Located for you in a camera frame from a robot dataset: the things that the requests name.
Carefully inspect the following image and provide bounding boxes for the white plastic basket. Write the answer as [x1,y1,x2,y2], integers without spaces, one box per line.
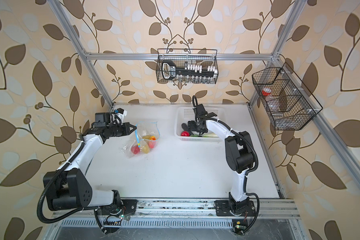
[174,105,229,142]

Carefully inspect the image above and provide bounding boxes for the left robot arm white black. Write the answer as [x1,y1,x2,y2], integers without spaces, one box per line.
[36,122,137,234]

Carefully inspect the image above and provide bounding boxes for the black wire basket back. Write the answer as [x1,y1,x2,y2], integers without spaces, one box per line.
[156,48,219,85]

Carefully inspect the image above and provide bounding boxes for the red capped clear bottle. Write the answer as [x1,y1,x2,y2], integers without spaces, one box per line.
[262,88,277,103]

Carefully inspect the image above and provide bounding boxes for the black wire basket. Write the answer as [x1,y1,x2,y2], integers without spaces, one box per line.
[252,63,323,131]
[156,48,219,85]

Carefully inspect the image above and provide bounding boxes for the red toy apple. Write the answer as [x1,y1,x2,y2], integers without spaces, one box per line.
[131,145,141,155]

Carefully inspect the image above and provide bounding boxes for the black tool with handle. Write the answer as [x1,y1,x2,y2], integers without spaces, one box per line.
[159,60,219,80]

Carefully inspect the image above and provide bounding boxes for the white toy radish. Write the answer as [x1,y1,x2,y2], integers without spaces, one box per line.
[202,133,219,138]

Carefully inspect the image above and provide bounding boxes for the black wire basket right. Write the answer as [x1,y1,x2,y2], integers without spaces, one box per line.
[252,63,323,131]

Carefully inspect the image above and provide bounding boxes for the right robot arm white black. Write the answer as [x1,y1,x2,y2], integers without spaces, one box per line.
[188,98,260,236]

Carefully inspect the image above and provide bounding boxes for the clear zip top bag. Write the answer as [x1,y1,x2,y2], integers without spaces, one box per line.
[123,122,161,158]

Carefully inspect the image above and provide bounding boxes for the dark toy eggplant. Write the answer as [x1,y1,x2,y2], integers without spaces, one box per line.
[181,123,193,136]

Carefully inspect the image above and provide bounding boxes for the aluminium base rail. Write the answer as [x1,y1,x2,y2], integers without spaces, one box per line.
[58,198,301,229]

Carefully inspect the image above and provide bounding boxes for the red toy tomato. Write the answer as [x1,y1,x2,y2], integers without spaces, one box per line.
[181,131,191,137]

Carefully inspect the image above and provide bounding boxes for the red yellow toy mango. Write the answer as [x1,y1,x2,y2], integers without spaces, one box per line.
[148,136,157,149]

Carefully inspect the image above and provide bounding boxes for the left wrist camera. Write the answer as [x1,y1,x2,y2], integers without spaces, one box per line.
[92,108,128,128]

